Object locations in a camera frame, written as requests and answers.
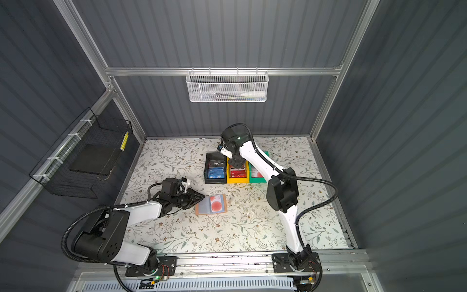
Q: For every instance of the black wire wall basket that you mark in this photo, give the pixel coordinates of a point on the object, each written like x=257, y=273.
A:
x=53, y=173

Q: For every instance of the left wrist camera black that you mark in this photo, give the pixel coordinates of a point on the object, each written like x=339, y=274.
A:
x=173, y=186

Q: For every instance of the green plastic bin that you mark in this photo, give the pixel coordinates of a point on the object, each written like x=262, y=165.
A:
x=263, y=163

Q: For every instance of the white wire wall basket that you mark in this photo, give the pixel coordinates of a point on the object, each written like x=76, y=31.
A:
x=225, y=88

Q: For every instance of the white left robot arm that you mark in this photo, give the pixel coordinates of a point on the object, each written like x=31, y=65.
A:
x=98, y=236

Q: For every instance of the blue cards in black bin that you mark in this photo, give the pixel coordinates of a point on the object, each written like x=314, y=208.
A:
x=216, y=173

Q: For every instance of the black plastic bin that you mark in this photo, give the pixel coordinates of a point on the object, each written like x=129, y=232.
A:
x=215, y=159

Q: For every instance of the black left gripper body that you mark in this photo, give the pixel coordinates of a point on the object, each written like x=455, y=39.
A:
x=186, y=199

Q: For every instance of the pink round card in holder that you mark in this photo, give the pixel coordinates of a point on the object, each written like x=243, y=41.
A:
x=217, y=204

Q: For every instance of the tan leather card holder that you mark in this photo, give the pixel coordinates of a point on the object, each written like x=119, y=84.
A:
x=203, y=208

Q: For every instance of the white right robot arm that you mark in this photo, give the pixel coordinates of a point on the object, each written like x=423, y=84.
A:
x=237, y=143

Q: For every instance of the white marker in basket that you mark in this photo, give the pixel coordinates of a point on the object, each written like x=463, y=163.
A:
x=254, y=95

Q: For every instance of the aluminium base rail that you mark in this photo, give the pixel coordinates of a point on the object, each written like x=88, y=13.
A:
x=336, y=270

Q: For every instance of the yellow tag on basket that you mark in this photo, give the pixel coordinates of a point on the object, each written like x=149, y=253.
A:
x=124, y=141

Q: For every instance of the yellow plastic bin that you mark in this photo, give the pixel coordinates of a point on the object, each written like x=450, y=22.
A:
x=237, y=180

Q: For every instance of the black pad in basket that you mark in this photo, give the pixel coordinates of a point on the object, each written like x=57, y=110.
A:
x=95, y=160

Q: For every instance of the red card in yellow bin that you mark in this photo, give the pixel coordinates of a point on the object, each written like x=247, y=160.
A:
x=238, y=173

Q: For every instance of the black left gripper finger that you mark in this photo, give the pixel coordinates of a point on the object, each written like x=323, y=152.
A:
x=191, y=204
x=196, y=196

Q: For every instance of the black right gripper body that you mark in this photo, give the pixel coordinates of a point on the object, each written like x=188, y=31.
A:
x=236, y=162

